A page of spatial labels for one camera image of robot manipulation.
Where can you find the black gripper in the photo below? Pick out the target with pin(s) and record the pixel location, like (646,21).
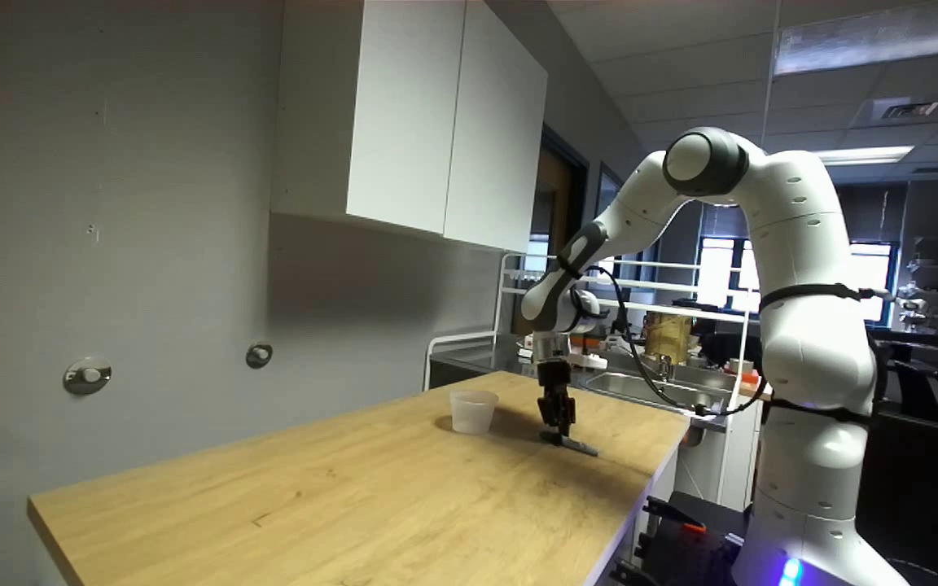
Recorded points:
(553,389)

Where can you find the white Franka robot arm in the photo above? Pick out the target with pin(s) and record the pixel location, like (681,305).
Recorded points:
(805,328)

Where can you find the clear plastic cup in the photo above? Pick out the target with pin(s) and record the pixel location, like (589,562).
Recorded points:
(472,413)

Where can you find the yellow object on rack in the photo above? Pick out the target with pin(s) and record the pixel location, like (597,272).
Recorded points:
(669,336)

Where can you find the black device with red parts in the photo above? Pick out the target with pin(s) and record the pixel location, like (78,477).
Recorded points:
(681,531)

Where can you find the rectangular ceiling light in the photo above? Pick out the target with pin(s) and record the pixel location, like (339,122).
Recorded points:
(859,155)

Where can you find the ceiling air vent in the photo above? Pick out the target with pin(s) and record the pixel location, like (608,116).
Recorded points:
(898,109)

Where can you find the white wall cabinet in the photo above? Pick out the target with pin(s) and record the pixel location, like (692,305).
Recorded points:
(497,135)
(399,116)

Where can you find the round metal wall knob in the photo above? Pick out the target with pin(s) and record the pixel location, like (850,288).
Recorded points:
(259,358)
(86,376)

